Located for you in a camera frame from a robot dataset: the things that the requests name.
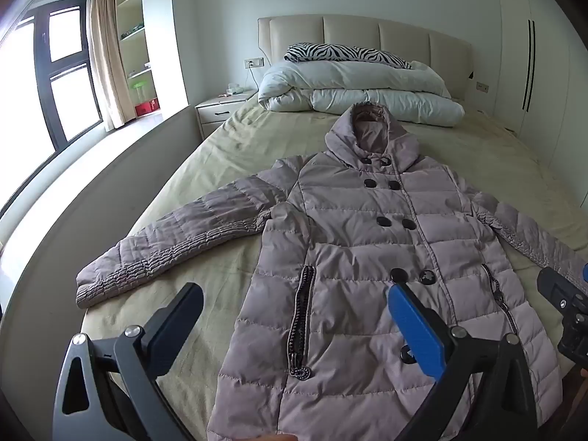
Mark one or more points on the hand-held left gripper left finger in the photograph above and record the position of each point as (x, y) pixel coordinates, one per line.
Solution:
(175, 326)

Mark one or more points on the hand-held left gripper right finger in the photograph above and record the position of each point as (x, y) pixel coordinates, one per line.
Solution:
(415, 326)

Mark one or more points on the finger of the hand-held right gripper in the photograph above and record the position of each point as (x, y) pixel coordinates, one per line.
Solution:
(558, 291)

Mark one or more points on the mauve quilted hooded jacket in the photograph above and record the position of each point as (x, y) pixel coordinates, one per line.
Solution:
(349, 262)

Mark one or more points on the bed with beige sheet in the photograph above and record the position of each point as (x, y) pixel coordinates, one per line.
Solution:
(220, 156)

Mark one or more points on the white nightstand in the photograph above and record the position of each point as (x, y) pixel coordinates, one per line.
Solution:
(220, 110)

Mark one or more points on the red storage box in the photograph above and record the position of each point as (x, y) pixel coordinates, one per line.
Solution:
(146, 107)

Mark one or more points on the white wardrobe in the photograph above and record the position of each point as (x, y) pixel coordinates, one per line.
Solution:
(542, 55)

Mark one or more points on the green plastic item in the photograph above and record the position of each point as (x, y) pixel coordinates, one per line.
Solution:
(138, 88)

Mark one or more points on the tissue box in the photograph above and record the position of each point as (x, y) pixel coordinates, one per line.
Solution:
(235, 88)

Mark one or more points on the white folded duvet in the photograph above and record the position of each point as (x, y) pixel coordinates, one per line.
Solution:
(358, 85)

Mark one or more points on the beige curtain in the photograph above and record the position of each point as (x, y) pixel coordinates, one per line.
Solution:
(106, 64)

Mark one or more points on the black framed window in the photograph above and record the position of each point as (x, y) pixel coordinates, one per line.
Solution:
(59, 78)

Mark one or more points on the zebra print pillow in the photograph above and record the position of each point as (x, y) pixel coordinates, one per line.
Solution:
(340, 53)

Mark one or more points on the white open shelf unit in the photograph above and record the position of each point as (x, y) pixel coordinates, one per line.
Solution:
(135, 32)

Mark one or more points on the cream padded headboard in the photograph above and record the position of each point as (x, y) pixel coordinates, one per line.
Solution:
(349, 32)

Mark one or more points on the small wall socket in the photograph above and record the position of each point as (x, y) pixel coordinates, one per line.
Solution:
(482, 86)

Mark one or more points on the wall socket with plug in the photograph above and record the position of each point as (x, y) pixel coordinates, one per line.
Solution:
(255, 62)

